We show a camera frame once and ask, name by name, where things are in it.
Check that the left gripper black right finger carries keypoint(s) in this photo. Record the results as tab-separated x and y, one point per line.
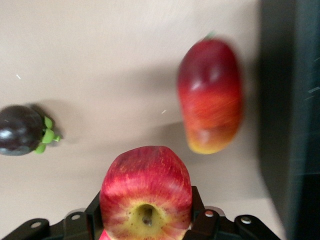
208	225

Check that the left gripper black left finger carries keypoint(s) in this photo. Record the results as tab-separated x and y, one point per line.
80	227

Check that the red yellow apple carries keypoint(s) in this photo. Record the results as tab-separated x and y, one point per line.
145	180

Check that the black rectangular plastic tray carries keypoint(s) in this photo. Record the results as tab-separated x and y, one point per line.
295	125

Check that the dark purple mangosteen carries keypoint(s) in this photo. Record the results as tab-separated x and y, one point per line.
20	130

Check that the red orange mango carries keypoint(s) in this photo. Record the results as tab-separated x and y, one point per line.
210	95

